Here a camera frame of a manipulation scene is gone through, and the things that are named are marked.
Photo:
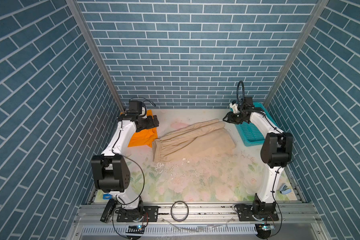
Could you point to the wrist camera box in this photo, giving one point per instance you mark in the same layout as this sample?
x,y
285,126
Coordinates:
x,y
241,105
137,108

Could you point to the black device beside left base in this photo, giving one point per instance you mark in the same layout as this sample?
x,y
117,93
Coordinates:
x,y
108,210

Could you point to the beige shorts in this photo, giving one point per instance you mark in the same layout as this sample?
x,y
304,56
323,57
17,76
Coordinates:
x,y
204,139

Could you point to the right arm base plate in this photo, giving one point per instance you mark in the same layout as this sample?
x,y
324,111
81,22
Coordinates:
x,y
259,213

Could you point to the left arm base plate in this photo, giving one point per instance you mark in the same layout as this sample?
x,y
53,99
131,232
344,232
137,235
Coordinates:
x,y
150,214

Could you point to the orange shorts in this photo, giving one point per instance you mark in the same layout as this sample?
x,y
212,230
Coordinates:
x,y
142,135

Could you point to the aluminium front rail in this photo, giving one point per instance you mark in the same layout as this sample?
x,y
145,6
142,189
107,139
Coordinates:
x,y
202,221

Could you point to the right aluminium corner post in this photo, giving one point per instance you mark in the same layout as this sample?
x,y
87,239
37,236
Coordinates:
x,y
306,30

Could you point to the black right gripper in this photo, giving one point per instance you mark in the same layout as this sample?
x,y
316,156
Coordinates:
x,y
230,117

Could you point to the aluminium corner post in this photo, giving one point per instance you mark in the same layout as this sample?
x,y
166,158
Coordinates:
x,y
80,20
306,30

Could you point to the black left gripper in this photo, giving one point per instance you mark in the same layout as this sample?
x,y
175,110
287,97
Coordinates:
x,y
150,124

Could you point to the left aluminium corner post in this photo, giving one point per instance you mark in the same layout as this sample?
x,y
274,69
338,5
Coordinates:
x,y
80,20

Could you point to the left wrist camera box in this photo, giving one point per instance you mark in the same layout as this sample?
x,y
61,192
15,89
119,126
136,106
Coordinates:
x,y
137,108

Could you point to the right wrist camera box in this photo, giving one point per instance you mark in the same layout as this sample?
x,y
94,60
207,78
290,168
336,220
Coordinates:
x,y
241,105

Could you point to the teal plastic basket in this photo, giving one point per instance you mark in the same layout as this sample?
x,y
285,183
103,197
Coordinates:
x,y
250,135

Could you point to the small blue white clip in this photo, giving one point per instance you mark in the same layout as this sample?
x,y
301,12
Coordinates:
x,y
284,190

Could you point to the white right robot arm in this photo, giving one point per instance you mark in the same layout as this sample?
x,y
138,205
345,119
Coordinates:
x,y
276,152

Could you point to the small white blue box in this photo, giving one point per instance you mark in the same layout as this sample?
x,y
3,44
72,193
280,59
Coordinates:
x,y
107,196

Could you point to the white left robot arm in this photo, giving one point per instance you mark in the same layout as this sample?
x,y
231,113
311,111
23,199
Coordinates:
x,y
110,171

